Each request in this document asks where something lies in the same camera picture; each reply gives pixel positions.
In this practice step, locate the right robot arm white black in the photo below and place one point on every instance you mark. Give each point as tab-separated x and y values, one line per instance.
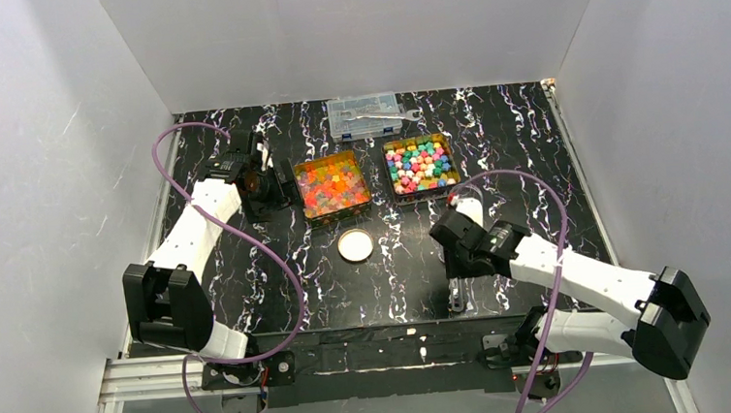
659	320

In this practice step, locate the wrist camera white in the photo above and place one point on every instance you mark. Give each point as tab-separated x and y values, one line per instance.
265	155
471	207

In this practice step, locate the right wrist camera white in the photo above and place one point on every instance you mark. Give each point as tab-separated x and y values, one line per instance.
471	207

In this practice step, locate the tin of multicolour star candies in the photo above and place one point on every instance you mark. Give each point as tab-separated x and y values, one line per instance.
420	168

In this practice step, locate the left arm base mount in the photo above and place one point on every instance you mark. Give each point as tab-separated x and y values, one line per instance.
275	371

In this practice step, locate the aluminium frame rail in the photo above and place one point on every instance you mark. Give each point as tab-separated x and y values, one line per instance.
150	378

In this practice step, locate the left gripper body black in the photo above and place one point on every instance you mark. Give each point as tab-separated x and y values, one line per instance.
267	190

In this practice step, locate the clear plastic parts box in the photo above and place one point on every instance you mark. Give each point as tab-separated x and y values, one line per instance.
360	129

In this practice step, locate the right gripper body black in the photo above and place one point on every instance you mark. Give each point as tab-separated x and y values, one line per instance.
458	270

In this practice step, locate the translucent plastic scoop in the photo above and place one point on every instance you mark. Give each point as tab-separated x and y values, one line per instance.
456	296

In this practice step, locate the tin of orange gummy candies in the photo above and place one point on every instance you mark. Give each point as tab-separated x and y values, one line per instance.
333	188

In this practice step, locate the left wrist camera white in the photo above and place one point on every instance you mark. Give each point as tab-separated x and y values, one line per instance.
265	155

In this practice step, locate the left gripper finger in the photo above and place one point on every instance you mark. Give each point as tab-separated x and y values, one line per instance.
258	211
289	183

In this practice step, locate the cream round jar lid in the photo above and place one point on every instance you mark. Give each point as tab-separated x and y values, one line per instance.
355	245

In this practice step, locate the silver wrench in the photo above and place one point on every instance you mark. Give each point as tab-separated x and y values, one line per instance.
412	115

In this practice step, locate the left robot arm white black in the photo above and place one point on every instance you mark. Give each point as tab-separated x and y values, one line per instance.
166	305

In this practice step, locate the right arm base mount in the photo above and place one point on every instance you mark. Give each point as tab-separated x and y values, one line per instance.
501	351

